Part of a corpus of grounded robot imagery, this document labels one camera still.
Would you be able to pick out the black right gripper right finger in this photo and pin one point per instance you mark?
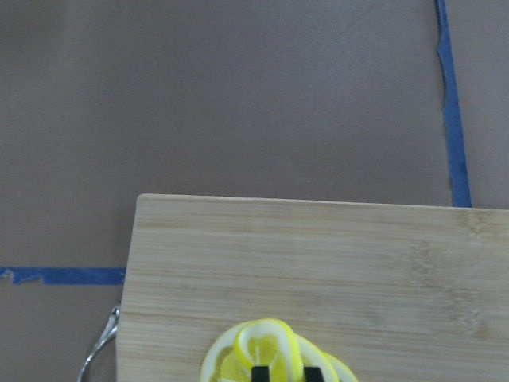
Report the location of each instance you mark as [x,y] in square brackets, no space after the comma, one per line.
[313,374]

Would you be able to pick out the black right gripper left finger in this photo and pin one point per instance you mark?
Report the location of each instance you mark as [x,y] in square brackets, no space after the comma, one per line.
[260,373]

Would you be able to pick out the yellow lemon slice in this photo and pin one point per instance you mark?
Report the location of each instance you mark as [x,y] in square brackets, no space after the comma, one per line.
[270,343]

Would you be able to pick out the bamboo cutting board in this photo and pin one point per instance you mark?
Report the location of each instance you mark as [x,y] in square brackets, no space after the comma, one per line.
[397,292]

